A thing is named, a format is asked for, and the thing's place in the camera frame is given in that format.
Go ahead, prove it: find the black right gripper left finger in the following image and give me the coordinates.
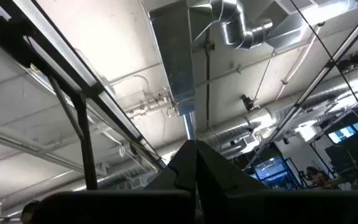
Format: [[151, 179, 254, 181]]
[[31, 139, 197, 224]]

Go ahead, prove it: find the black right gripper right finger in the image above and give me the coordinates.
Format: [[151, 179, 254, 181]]
[[196, 139, 358, 224]]

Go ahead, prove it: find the round silver duct elbow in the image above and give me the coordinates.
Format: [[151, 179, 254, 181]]
[[209, 0, 275, 50]]

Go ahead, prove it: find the blue lit monitor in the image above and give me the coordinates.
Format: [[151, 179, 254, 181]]
[[252, 155, 291, 184]]

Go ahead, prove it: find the silver vertical pipe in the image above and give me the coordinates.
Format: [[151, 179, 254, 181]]
[[182, 112, 198, 141]]

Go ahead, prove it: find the person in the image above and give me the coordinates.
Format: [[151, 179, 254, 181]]
[[305, 166, 337, 190]]

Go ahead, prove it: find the black ceiling spotlight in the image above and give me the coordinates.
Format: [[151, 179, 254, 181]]
[[240, 94, 257, 112]]

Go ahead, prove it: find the row of lit screens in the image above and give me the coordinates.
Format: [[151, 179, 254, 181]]
[[327, 114, 358, 144]]

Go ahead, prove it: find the black track light fixture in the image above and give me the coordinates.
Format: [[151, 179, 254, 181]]
[[336, 49, 358, 72]]

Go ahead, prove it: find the white LED light bar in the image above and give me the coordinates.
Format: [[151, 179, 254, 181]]
[[11, 0, 164, 167]]

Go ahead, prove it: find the black overhead rig frame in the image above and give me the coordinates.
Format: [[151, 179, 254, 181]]
[[0, 0, 167, 191]]

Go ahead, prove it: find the long silver flexible duct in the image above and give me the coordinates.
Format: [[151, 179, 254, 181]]
[[98, 67, 358, 189]]

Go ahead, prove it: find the rectangular sheet metal duct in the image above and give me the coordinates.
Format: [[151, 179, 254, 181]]
[[147, 0, 217, 116]]

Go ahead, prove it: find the silver ceiling rail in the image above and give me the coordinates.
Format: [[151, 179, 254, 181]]
[[244, 2, 358, 171]]

